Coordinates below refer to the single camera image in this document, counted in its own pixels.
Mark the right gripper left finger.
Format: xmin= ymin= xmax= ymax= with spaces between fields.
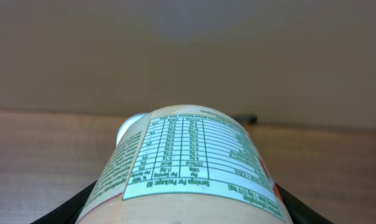
xmin=31 ymin=181 xmax=96 ymax=224

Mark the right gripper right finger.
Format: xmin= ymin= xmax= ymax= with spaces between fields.
xmin=275 ymin=184 xmax=333 ymax=224

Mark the green lid seasoning jar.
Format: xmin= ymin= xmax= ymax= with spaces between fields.
xmin=77 ymin=105 xmax=292 ymax=224

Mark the white barcode scanner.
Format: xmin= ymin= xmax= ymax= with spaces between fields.
xmin=116 ymin=112 xmax=150 ymax=146

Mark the black scanner cable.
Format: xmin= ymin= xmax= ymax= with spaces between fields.
xmin=231 ymin=114 xmax=258 ymax=124

